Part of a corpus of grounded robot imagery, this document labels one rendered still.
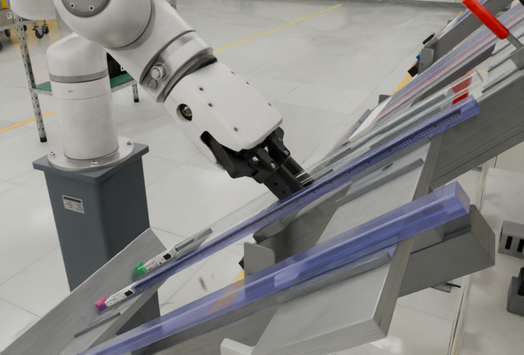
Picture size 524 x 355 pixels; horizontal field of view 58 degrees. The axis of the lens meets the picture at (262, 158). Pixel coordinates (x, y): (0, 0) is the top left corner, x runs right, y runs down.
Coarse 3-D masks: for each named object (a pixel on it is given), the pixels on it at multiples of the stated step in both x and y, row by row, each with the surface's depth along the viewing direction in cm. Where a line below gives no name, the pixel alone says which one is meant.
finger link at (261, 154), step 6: (252, 150) 48; (258, 150) 49; (240, 156) 50; (246, 156) 49; (252, 156) 49; (258, 156) 48; (264, 156) 49; (264, 162) 48; (270, 162) 49; (270, 168) 48; (276, 168) 49; (258, 180) 50
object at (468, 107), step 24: (432, 120) 34; (456, 120) 33; (384, 144) 36; (408, 144) 35; (360, 168) 37; (312, 192) 40; (264, 216) 43; (216, 240) 47; (168, 264) 52; (192, 264) 50; (144, 288) 55
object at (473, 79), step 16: (464, 80) 39; (480, 80) 38; (432, 96) 41; (448, 96) 40; (416, 112) 42; (384, 128) 43; (352, 144) 45; (368, 144) 45; (320, 160) 49; (336, 160) 47; (304, 176) 49; (240, 208) 55; (256, 208) 53; (224, 224) 56; (192, 240) 60; (144, 272) 66
